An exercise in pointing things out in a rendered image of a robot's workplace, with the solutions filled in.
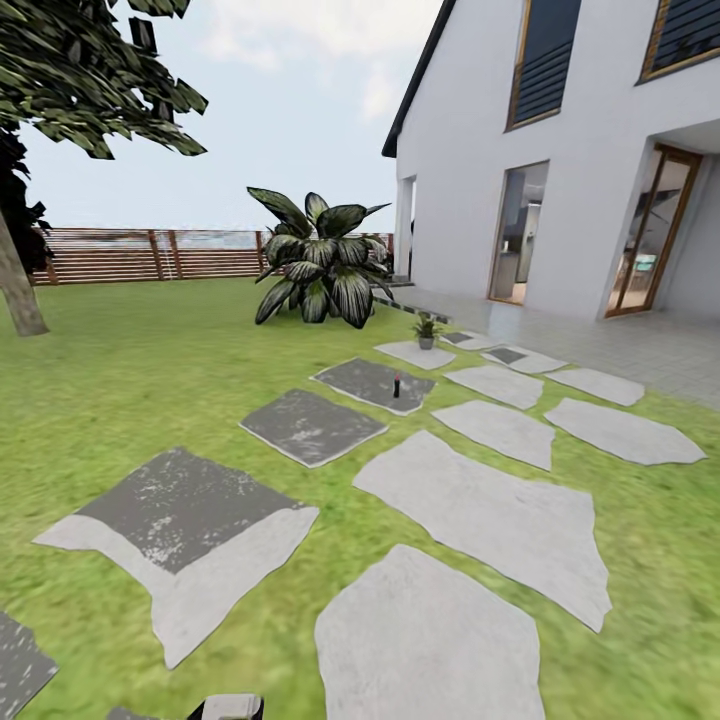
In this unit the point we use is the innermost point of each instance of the tree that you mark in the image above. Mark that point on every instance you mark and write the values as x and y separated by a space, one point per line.
21 221
64 67

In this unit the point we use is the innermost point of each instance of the door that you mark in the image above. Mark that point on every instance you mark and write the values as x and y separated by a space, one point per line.
671 172

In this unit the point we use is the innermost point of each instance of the fixed window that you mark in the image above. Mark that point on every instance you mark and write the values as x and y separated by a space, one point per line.
524 192

